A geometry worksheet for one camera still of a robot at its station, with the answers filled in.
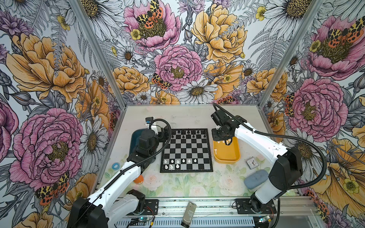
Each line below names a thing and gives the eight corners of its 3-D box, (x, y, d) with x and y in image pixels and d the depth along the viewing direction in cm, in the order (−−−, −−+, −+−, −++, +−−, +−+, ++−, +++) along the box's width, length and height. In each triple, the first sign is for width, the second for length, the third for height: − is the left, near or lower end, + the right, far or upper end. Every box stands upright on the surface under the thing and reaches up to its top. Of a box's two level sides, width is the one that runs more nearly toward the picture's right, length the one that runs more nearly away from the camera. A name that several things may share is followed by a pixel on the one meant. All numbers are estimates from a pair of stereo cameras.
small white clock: (250, 169, 89) (251, 168, 87) (244, 161, 92) (245, 159, 91) (258, 166, 90) (259, 164, 89) (252, 157, 94) (253, 156, 92)
